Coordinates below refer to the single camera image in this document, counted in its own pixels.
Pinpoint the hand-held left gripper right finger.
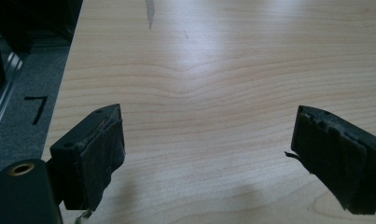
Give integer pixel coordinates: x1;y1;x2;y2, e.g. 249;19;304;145
284;105;376;216

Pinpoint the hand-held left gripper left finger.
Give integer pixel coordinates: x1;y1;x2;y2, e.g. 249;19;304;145
46;104;127;212

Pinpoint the silver metal rail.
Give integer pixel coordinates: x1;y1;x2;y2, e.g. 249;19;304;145
0;50;25;145

